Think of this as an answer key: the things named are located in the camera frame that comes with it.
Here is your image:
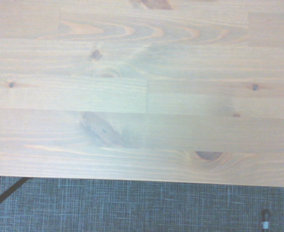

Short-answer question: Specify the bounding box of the black tripod leg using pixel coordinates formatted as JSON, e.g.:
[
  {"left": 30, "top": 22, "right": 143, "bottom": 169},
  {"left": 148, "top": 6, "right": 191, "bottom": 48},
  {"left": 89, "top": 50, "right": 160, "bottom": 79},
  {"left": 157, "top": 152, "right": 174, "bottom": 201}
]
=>
[{"left": 260, "top": 208, "right": 271, "bottom": 232}]

